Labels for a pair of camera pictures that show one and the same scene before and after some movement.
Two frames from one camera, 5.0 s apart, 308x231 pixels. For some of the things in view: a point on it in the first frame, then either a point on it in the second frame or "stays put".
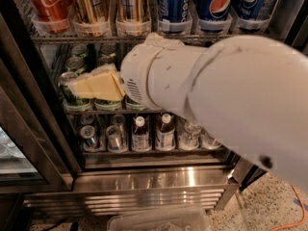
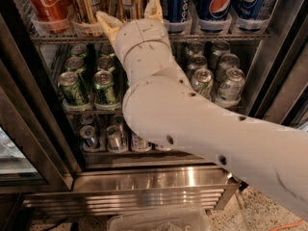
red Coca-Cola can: [50, 2] stays put
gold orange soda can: [132, 3] stays put
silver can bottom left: [87, 133] stays put
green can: [107, 104] to [104, 88]
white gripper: [135, 70] to [140, 35]
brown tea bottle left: [141, 136] stays put
